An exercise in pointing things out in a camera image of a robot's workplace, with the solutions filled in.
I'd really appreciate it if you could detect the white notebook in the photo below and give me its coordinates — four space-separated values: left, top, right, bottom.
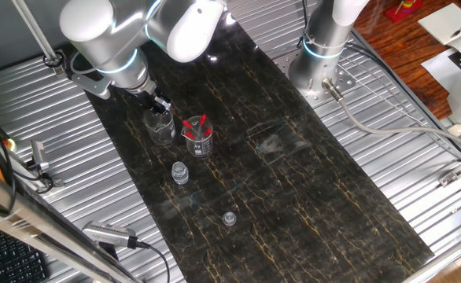
417 2 461 46

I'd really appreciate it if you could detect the clear glass beaker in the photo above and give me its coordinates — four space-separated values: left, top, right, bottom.
142 108 177 147

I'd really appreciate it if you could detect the black camera cable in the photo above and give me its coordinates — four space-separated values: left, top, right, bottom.
127 234 171 283

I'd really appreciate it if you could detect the red stacking ring toy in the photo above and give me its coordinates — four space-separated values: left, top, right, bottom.
385 0 425 24

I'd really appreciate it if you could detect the black keyboard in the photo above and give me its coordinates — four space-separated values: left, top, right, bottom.
0 229 51 283

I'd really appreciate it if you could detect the aluminium frame bar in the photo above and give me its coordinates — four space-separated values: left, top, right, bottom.
0 159 141 283

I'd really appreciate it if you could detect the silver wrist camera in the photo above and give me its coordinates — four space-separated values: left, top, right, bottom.
153 96 173 115

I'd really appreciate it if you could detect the black marble pattern mat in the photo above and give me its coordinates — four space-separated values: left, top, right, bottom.
83 9 436 283

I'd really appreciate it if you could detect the white paper black marker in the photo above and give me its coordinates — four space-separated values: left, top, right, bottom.
420 27 461 95

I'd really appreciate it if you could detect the metal camera mount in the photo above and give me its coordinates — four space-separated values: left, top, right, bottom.
96 241 120 263
24 159 65 194

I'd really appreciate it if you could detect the glass beaker with droppers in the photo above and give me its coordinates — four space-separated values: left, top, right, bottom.
180 115 215 159

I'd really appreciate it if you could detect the thick grey cable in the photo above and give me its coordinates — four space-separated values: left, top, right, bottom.
321 77 461 158

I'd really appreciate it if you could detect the grey metal bracket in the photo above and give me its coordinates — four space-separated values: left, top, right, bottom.
69 72 112 101

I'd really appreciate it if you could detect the black base cable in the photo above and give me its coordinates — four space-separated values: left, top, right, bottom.
344 41 461 160

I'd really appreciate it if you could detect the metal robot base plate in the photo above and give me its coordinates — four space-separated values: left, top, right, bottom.
271 50 358 108

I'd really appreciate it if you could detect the silver depth camera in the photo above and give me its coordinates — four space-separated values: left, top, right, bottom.
29 139 51 172
81 219 140 250

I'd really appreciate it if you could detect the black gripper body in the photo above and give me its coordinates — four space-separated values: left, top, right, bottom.
135 86 164 110

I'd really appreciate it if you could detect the metal camera pole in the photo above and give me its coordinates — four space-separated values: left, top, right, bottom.
11 0 67 76

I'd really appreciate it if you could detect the small clear glass bottle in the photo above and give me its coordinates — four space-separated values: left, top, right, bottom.
171 161 190 186

